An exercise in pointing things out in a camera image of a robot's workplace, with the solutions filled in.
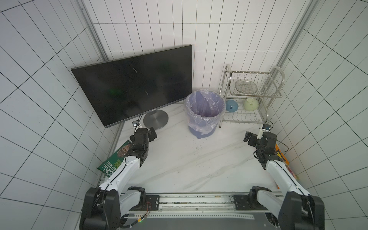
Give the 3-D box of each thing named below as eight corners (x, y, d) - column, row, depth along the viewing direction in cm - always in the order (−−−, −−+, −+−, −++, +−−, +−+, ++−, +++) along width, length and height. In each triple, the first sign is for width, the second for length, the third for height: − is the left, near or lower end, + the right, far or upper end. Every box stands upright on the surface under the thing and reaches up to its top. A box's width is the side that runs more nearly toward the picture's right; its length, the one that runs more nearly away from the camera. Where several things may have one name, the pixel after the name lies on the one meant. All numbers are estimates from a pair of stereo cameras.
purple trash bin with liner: (184, 145, 96) (184, 122, 75) (184, 115, 113) (184, 89, 92) (220, 145, 96) (230, 122, 75) (215, 115, 113) (221, 89, 92)
